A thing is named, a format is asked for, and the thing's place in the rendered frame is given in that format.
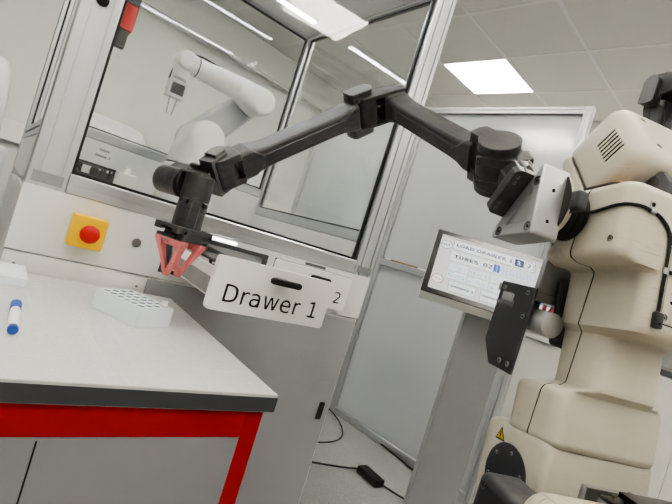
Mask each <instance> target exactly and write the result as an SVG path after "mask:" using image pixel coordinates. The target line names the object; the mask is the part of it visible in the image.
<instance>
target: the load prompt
mask: <svg viewBox="0 0 672 504"><path fill-rule="evenodd" d="M453 249H455V250H458V251H461V252H465V253H468V254H471V255H475V256H478V257H482V258H485V259H488V260H492V261H495V262H498V263H502V264H505V265H508V266H512V267H515V268H519V269H522V270H525V271H529V272H532V273H535V268H536V263H534V262H531V261H527V260H524V259H521V258H517V257H514V256H510V255H507V254H504V253H500V252H497V251H493V250H490V249H487V248H483V247H480V246H476V245H473V244H469V243H466V242H463V241H459V240H456V239H455V242H454V245H453Z"/></svg>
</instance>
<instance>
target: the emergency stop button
mask: <svg viewBox="0 0 672 504"><path fill-rule="evenodd" d="M79 236H80V239H81V240H82V241H83V242H84V243H87V244H93V243H95V242H97V241H98V240H99V238H100V232H99V230H98V229H97V228H96V227H94V226H91V225H88V226H85V227H83V228H82V229H81V230H80V233H79Z"/></svg>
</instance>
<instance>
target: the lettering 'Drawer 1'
mask: <svg viewBox="0 0 672 504"><path fill-rule="evenodd" d="M228 286H231V287H234V288H235V289H236V295H235V297H234V298H233V299H232V300H225V296H226V293H227V290H228ZM238 293H239V290H238V288H237V287H236V286H235V285H232V284H227V285H226V288H225V291H224V294H223V298H222V301H224V302H233V301H235V300H236V298H237V296H238ZM252 296H258V298H259V299H251V300H250V302H249V306H250V307H256V308H258V306H259V303H260V299H261V297H260V295H258V294H253V295H252ZM273 299H274V298H272V297H271V299H270V301H269V302H268V304H267V306H266V303H267V296H265V303H264V309H267V307H268V306H269V304H270V302H271V300H272V302H271V310H272V311H273V310H274V308H275V307H276V305H277V303H278V301H279V300H280V299H277V301H276V303H275V305H274V306H273ZM252 301H258V302H257V304H256V305H251V302H252ZM285 302H288V303H289V306H285V305H283V303H285ZM310 304H313V307H312V310H311V314H310V316H308V315H307V317H309V318H314V317H313V316H312V313H313V310H314V307H315V304H316V303H315V302H311V303H310ZM290 306H291V304H290V302H289V301H288V300H285V301H283V302H282V303H281V305H280V311H281V312H282V313H288V311H286V312H285V311H283V310H282V307H287V308H290Z"/></svg>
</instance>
